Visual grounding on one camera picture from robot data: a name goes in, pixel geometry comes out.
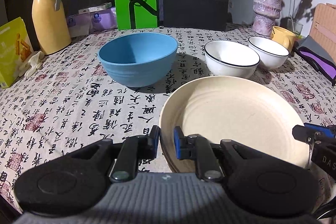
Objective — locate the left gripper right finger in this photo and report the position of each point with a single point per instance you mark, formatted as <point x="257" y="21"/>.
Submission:
<point x="204" y="154"/>

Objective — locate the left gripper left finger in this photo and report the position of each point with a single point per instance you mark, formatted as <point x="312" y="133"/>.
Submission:
<point x="130" y="152"/>

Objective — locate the cream plate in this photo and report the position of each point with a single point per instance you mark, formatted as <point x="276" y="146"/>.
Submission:
<point x="223" y="107"/>

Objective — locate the blue bowl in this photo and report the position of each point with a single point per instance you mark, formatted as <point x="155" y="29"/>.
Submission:
<point x="138" y="60"/>

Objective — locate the white bowl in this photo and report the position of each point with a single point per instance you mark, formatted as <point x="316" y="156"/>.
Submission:
<point x="227" y="58"/>
<point x="272" y="54"/>

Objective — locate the grey purple cloth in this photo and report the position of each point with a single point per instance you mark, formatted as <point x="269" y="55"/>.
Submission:
<point x="317" y="57"/>

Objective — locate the yellow mug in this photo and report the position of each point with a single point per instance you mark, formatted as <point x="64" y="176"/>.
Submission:
<point x="283" y="36"/>

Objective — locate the pink mini suitcase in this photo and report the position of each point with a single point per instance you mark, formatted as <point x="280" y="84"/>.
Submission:
<point x="323" y="27"/>

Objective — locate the clear drinking glass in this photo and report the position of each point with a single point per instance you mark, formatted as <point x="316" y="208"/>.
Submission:
<point x="295" y="27"/>

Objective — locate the white rubber glove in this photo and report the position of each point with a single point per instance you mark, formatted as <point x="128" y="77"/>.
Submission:
<point x="31" y="64"/>

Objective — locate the purple tissue pack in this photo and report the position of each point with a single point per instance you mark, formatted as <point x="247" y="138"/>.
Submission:
<point x="88" y="23"/>

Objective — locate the yellow thermos jug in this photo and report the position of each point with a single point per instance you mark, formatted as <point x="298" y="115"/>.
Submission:
<point x="50" y="25"/>

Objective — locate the purple textured vase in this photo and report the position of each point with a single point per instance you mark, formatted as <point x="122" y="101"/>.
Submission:
<point x="266" y="13"/>

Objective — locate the small white box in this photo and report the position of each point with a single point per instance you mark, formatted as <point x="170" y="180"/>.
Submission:
<point x="102" y="7"/>

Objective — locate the yellow snack box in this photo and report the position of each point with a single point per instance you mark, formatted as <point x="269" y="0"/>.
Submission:
<point x="15" y="49"/>

